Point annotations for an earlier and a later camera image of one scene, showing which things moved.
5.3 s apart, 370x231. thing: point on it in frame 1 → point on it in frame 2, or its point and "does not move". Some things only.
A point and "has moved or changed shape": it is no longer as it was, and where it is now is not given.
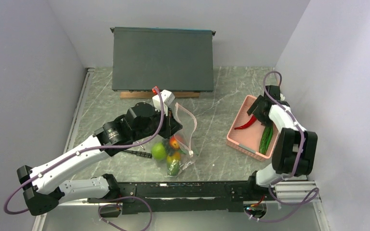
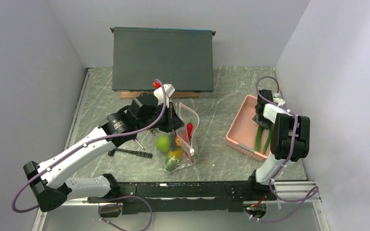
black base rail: x=187 y=197 does not move
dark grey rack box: x=171 y=59 does not move
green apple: x=158 y=151 has moved or changed shape
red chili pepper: x=252 y=119 → x=190 y=128
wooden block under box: x=150 y=95 does not move
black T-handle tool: x=142 y=154 does not move
